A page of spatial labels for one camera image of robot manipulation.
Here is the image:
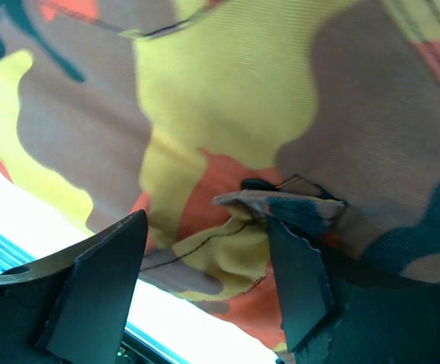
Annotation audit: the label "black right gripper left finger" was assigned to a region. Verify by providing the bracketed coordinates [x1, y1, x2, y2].
[0, 211, 148, 363]

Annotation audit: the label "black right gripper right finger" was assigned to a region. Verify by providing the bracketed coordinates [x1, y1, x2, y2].
[268, 218, 440, 363]

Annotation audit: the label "orange camouflage trousers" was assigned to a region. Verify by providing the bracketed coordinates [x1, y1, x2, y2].
[0, 1, 440, 363]

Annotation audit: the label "aluminium table frame rail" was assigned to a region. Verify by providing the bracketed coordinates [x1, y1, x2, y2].
[0, 234, 184, 363]

